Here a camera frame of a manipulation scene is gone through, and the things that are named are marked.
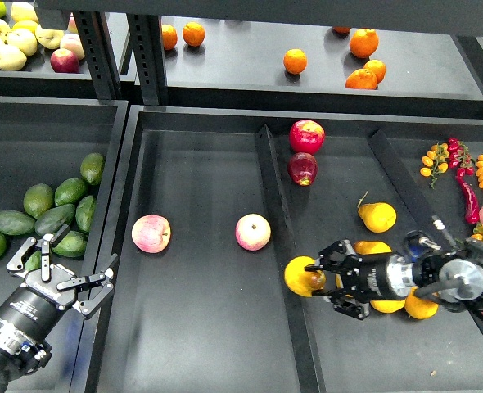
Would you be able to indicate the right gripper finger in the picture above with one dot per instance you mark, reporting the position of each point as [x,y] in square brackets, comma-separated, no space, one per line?
[354,305]
[339,257]

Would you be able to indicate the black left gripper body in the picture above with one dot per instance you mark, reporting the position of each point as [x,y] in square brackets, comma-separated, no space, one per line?
[35,307]

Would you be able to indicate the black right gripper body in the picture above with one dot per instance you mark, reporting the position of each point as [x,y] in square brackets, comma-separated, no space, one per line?
[384,276]

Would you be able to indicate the dark green avocado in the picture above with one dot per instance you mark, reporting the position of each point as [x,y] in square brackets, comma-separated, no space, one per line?
[73,245]

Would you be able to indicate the yellow pear with brown spot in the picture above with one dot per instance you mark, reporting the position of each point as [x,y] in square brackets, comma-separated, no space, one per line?
[301,281]

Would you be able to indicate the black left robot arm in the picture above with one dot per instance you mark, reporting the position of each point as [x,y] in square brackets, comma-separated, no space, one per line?
[19,354]

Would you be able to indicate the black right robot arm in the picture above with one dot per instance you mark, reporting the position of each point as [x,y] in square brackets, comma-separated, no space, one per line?
[450,275]

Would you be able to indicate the yellow pear under arm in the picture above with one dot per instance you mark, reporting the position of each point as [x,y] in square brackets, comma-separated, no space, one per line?
[387,306]

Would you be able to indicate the green avocado bottom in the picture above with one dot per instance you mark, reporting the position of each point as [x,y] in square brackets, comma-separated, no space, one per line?
[33,262]

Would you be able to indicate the dark avocado centre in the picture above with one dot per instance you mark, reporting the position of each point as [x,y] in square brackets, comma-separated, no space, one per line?
[52,220]

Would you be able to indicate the yellow pear left of pile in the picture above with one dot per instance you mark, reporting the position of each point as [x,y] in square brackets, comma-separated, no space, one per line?
[371,247]

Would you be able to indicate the yellow pear of pile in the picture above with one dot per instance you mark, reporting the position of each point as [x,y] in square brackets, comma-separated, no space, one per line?
[371,247]
[418,308]

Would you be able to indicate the yellow pear right of pile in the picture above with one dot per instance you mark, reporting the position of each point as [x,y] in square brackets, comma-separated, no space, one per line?
[418,308]

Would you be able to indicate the dark avocado far left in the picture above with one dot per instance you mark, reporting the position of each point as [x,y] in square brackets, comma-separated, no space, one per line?
[15,223]

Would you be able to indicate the green avocado round left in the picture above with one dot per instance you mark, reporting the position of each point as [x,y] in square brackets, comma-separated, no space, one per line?
[38,199]

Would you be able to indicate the green avocado right upright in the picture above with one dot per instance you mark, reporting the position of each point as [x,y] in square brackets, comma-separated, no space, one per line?
[84,213]

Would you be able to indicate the yellow pear with stem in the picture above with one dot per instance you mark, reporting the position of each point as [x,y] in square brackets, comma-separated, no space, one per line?
[377,217]

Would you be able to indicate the green avocado upper middle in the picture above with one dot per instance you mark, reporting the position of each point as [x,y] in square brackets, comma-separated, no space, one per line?
[70,191]

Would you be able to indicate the green avocado top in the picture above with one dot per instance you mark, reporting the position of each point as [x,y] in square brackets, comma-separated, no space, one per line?
[92,167]

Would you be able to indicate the pink apple centre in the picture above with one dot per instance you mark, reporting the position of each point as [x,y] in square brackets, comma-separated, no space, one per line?
[252,232]

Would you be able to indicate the pink apple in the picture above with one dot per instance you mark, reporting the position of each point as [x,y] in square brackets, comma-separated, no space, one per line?
[252,232]
[151,233]

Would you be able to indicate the dark red apple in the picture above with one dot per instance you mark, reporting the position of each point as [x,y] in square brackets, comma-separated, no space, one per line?
[303,169]

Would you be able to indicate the pink apple left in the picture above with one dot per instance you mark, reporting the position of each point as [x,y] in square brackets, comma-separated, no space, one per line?
[151,233]

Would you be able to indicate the black left tray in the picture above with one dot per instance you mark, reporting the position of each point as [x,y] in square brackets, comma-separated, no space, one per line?
[44,140]

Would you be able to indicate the red chili pepper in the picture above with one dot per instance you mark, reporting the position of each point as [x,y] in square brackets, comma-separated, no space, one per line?
[471,203]

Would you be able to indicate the orange cherry tomato vine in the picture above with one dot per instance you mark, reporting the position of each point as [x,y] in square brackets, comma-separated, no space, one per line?
[435,163]

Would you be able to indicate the bright red apple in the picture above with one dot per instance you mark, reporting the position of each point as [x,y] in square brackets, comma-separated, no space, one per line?
[306,136]

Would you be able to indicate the red cherry tomato vine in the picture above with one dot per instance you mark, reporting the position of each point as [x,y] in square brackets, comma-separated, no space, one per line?
[460,158]

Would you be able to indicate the black centre divided tray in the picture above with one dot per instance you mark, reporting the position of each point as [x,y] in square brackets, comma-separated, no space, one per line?
[205,315]

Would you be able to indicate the orange front right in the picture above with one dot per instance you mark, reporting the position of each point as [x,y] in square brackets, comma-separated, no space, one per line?
[362,79]

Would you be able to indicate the red apple on shelf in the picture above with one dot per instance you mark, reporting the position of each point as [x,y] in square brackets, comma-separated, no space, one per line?
[64,61]

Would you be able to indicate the yellow apple front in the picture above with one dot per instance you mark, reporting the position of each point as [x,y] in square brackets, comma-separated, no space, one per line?
[11,58]

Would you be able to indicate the small orange right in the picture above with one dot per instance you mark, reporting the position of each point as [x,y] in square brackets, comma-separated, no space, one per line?
[377,67]

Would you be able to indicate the orange centre shelf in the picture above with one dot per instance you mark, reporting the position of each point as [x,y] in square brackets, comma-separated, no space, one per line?
[295,61]

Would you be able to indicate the pale peach apple shelf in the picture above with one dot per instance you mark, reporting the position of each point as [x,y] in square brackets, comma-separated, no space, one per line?
[72,42]

